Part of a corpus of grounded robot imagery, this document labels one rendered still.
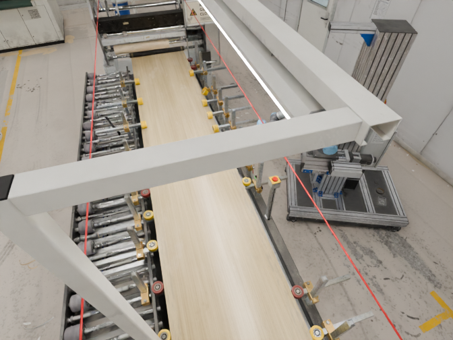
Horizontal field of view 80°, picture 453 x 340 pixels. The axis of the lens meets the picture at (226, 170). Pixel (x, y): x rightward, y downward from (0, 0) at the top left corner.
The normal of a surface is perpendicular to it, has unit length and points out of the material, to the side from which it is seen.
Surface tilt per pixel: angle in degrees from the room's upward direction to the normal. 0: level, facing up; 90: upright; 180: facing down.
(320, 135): 90
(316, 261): 0
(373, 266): 0
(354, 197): 0
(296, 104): 61
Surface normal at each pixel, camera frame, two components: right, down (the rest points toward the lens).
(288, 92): -0.84, -0.14
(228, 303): -0.01, -0.67
